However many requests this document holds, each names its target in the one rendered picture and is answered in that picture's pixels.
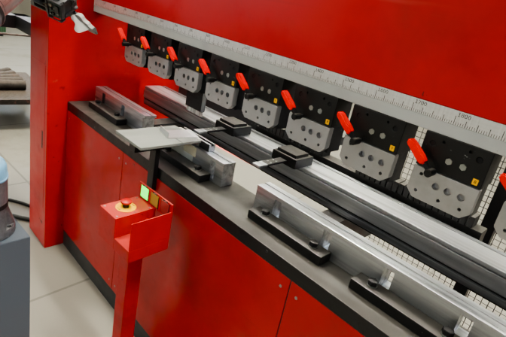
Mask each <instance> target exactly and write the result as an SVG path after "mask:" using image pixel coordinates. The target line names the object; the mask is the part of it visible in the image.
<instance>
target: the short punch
mask: <svg viewBox="0 0 506 337"><path fill-rule="evenodd" d="M185 104H186V105H187V110H189V111H190V112H192V113H194V114H196V115H198V116H200V117H202V115H203V112H205V107H206V94H205V93H192V92H191V91H189V90H188V91H187V97H186V103H185Z"/></svg>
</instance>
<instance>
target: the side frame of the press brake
mask: <svg viewBox="0 0 506 337"><path fill-rule="evenodd" d="M77 6H78V9H77V10H75V11H76V12H77V13H82V14H83V15H84V16H85V18H86V20H87V21H89V22H90V23H91V24H92V25H93V26H94V27H96V30H97V32H98V34H97V35H95V34H93V33H92V32H89V31H88V30H87V31H85V32H81V33H77V32H76V31H75V30H74V27H75V23H74V22H73V21H72V19H71V17H67V18H65V19H66V21H64V22H63V23H60V22H58V21H56V20H54V19H52V18H50V17H48V16H47V12H46V11H43V10H42V9H40V8H37V7H36V6H33V5H31V61H30V197H29V227H30V228H31V230H32V231H33V232H34V233H35V235H36V237H37V238H38V240H39V241H40V242H41V244H42V245H43V246H44V248H46V247H50V246H54V245H57V244H62V243H63V215H64V195H65V175H66V135H67V115H68V102H71V101H95V92H96V86H101V87H102V86H107V87H109V88H111V89H113V90H114V91H116V92H117V93H120V94H121V95H122V96H125V97H126V98H128V99H129V100H131V101H133V102H135V103H136V104H138V105H140V106H142V107H143V108H145V109H147V110H148V111H150V112H151V113H153V114H156V115H157V118H155V119H160V118H169V117H167V116H165V115H164V114H161V113H160V112H159V111H156V110H154V109H153V108H151V107H149V106H148V105H146V104H145V103H144V98H145V97H143V95H144V88H145V86H166V87H168V88H170V89H172V90H175V91H176V92H178V89H179V86H178V85H176V84H175V80H170V79H163V78H161V77H159V76H157V75H155V74H152V73H150V72H149V70H148V68H144V67H138V66H136V65H133V64H132V63H130V62H127V61H126V59H125V56H124V55H125V46H122V42H123V41H122V40H121V39H120V36H119V34H118V32H117V28H122V29H123V32H124V34H125V36H126V38H127V27H128V23H125V22H123V21H120V20H117V19H115V18H112V17H109V16H106V15H104V14H100V13H97V12H95V11H93V8H94V0H77Z"/></svg>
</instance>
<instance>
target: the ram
mask: <svg viewBox="0 0 506 337"><path fill-rule="evenodd" d="M102 1H104V2H108V3H112V4H114V5H118V6H121V7H124V8H128V9H130V10H134V11H138V12H140V13H143V14H147V15H150V16H153V17H157V18H160V19H162V20H167V21H170V22H172V23H177V24H179V25H182V26H186V27H189V28H192V29H196V30H199V31H201V32H206V33H209V34H211V35H216V36H218V37H221V38H225V39H228V40H231V41H235V42H238V43H240V44H244V45H248V46H250V47H254V48H257V49H260V50H264V51H267V52H270V53H274V54H276V55H280V56H284V57H286V58H289V59H293V60H296V61H298V62H303V63H306V64H308V65H313V66H315V67H318V68H323V69H325V70H328V71H332V72H335V73H338V74H342V75H345V76H347V77H352V78H355V79H357V80H361V81H364V82H367V83H371V84H374V85H377V86H379V87H384V88H386V89H389V90H393V91H396V92H399V93H403V94H406V95H409V96H412V97H416V98H418V99H422V100H425V101H428V102H432V103H435V104H438V105H442V106H444V107H448V108H452V109H454V110H457V111H461V112H464V113H466V114H471V115H474V116H476V117H481V118H483V119H486V120H491V121H493V122H496V123H500V124H503V125H506V0H102ZM93 11H95V12H97V13H100V14H104V15H106V16H109V17H112V18H115V19H117V20H120V21H123V22H125V23H129V24H132V25H134V26H138V27H140V28H143V29H146V30H148V31H151V32H155V33H157V34H159V35H163V36H166V37H167V38H171V39H174V40H177V41H180V42H182V43H185V44H189V45H190V46H193V47H197V48H200V49H202V50H205V51H208V52H210V53H213V54H216V55H219V56H223V57H225V58H227V59H231V60H233V61H236V62H239V63H242V64H244V65H248V66H250V67H252V68H256V69H259V70H261V71H265V72H267V73H270V74H273V75H275V76H278V77H282V78H284V79H286V80H290V81H293V82H295V83H298V84H301V85H304V86H306V87H309V88H312V89H314V90H318V91H320V92H323V93H327V94H329V95H332V96H335V97H337V98H340V99H343V100H346V101H348V102H352V103H355V104H357V105H360V106H363V107H366V108H369V109H371V110H374V111H378V112H380V113H382V114H386V115H389V116H390V117H394V118H397V119H399V120H403V121H405V122H408V123H412V124H413V125H416V126H420V127H422V128H425V129H428V130H431V131H433V132H436V133H439V134H442V135H445V136H448V137H450V138H454V139H456V140H459V141H462V142H465V143H467V144H471V145H473V146H475V147H479V148H482V149H484V150H488V151H490V152H493V153H496V154H498V155H501V156H505V157H506V142H505V141H501V140H498V139H496V138H492V137H489V136H487V135H483V134H480V133H478V132H474V131H471V130H469V129H465V128H462V127H460V126H456V125H453V124H451V123H447V122H444V121H442V120H438V119H435V118H433V117H429V116H426V115H424V114H420V113H417V112H415V111H411V110H408V109H406V108H402V107H399V106H397V105H393V104H390V103H388V102H384V101H381V100H379V99H375V98H372V97H370V96H366V95H363V94H360V93H357V92H354V91H351V90H348V89H345V88H342V87H339V86H336V85H333V84H331V83H327V82H324V81H322V80H318V79H315V78H313V77H309V76H306V75H304V74H300V73H297V72H295V71H291V70H288V69H286V68H282V67H279V66H277V65H273V64H270V63H268V62H264V61H261V60H259V59H255V58H252V57H250V56H246V55H243V54H241V53H237V52H234V51H232V50H228V49H225V48H223V47H219V46H216V45H214V44H210V43H207V42H205V41H201V40H198V39H195V38H192V37H189V36H186V35H183V34H180V33H177V32H174V31H171V30H168V29H165V28H162V27H159V26H155V25H153V24H150V23H146V22H144V21H141V20H137V19H135V18H132V17H128V16H126V15H123V14H119V13H117V12H114V11H110V10H108V9H105V8H101V7H99V6H96V5H94V8H93Z"/></svg>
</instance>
